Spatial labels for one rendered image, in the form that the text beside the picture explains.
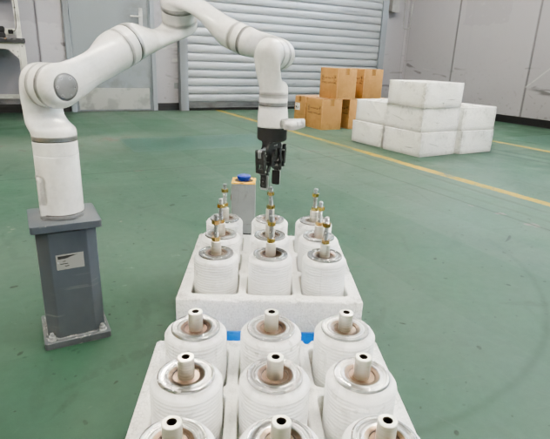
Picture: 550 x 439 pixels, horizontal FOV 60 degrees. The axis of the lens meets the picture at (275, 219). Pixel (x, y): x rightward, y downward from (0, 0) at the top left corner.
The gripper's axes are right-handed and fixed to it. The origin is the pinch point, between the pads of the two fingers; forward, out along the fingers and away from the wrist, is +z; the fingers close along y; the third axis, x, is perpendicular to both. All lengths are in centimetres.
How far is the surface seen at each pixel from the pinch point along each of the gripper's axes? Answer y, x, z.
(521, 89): -572, 72, -7
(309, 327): 24.2, 21.6, 23.5
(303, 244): 9.6, 13.6, 11.3
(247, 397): 63, 27, 11
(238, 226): 6.0, -5.8, 11.3
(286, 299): 25.7, 16.7, 17.5
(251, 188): -10.1, -10.5, 5.6
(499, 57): -596, 40, -44
